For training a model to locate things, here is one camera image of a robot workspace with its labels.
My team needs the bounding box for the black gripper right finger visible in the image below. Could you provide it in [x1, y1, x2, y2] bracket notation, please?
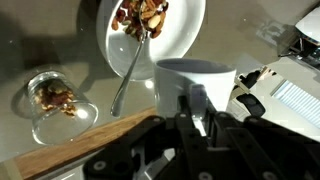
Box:
[204, 95, 320, 180]

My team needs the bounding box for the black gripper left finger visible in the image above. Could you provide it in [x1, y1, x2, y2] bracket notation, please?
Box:
[82, 94, 218, 180]

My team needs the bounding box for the white ceramic mug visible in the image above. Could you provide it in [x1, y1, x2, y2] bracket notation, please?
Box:
[153, 58, 237, 118]

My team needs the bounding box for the white ceramic bowl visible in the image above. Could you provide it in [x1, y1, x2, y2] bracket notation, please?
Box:
[95, 0, 207, 82]

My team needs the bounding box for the clear glass tumbler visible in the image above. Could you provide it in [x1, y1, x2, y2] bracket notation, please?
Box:
[26, 70, 100, 146]

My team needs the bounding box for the metal spoon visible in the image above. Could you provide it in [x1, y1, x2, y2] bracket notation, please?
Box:
[110, 0, 150, 118]

